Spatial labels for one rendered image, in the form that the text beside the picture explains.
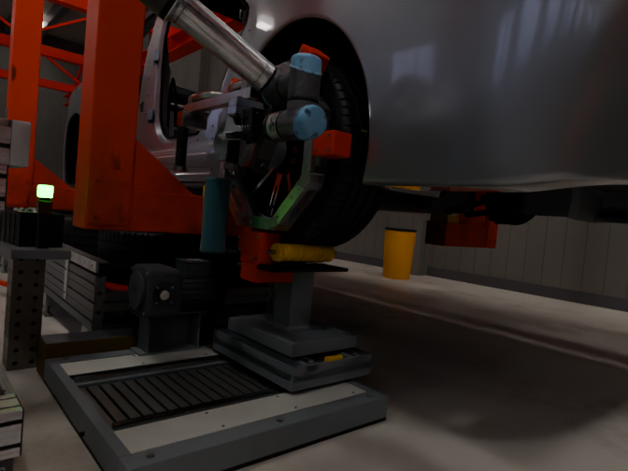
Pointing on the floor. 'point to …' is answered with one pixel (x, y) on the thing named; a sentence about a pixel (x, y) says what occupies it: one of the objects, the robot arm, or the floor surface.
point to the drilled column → (23, 313)
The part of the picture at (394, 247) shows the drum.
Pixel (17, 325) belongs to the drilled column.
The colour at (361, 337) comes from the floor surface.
